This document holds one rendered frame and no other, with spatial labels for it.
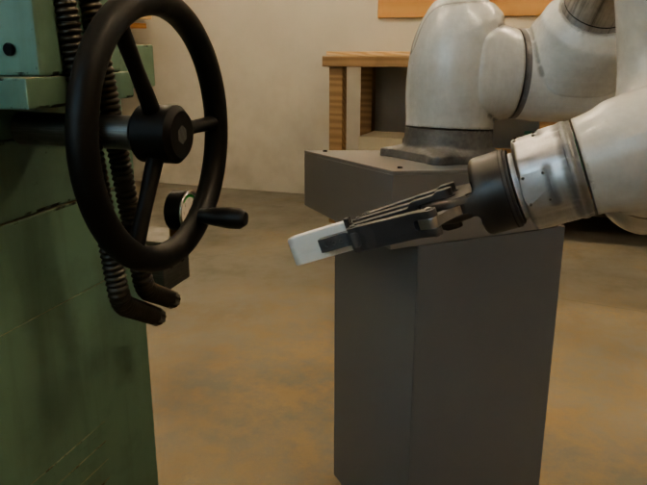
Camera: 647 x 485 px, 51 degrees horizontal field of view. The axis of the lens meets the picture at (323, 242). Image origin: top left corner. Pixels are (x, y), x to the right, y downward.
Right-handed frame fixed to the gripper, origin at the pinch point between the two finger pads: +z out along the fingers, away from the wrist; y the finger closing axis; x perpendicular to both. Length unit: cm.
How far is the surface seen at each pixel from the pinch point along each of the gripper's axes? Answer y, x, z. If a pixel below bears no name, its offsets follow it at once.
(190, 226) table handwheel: -2.4, -5.7, 15.7
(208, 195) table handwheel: -6.7, -8.1, 14.5
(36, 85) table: 10.3, -23.8, 17.9
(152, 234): -23.7, -4.6, 35.5
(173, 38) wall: -339, -95, 183
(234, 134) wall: -337, -26, 166
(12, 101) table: 11.6, -23.1, 20.0
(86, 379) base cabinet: -4.3, 9.6, 40.3
